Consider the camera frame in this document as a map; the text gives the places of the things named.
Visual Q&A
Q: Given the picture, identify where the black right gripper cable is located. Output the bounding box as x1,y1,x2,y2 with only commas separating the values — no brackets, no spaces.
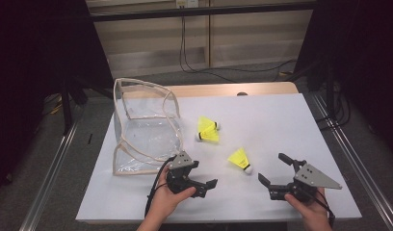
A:
314,195,337,230

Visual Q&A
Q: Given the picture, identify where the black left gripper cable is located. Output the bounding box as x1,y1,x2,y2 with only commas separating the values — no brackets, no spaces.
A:
144,158,176,219

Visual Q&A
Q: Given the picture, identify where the light wooden cabinet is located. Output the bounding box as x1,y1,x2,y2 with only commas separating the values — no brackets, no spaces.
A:
85,0,314,80

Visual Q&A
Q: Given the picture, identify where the person's right hand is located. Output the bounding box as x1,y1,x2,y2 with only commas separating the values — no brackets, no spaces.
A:
284,188,332,231

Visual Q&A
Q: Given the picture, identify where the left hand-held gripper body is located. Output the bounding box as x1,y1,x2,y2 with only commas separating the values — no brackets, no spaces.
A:
167,151,208,198

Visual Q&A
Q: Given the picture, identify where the aluminium floor rail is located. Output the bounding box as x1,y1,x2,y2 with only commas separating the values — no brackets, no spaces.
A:
311,94,393,231
19,123,80,231

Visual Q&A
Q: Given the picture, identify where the dark curtain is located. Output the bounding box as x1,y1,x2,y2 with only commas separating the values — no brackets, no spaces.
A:
295,0,393,158
0,0,114,196

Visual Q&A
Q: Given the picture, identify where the black metal stand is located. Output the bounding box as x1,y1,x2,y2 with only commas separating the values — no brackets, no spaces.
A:
61,76,90,134

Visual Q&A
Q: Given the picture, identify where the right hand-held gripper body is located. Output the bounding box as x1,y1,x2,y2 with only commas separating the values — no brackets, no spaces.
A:
269,162,343,203

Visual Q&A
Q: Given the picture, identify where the white wall socket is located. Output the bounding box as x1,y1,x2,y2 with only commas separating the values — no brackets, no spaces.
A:
175,0,199,9

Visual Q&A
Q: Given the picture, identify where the person's left hand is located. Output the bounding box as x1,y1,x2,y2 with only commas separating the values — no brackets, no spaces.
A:
150,167,197,222

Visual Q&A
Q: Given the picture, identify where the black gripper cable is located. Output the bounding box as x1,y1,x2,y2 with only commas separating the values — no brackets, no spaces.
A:
144,158,176,219
314,195,337,230

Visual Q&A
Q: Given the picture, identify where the yellow shuttlecock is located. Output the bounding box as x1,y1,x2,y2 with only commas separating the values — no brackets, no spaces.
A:
195,123,221,143
226,147,253,175
197,115,221,134

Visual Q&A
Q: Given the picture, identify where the transparent bag with beige trim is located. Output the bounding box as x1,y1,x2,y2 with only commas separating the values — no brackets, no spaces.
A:
112,77,185,176

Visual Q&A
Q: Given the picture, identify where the black hanging cable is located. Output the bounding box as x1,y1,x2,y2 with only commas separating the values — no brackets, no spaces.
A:
182,15,299,74
179,15,237,85

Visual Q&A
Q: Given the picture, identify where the black horizontal metal bar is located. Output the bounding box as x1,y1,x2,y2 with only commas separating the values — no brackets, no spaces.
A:
88,2,318,23

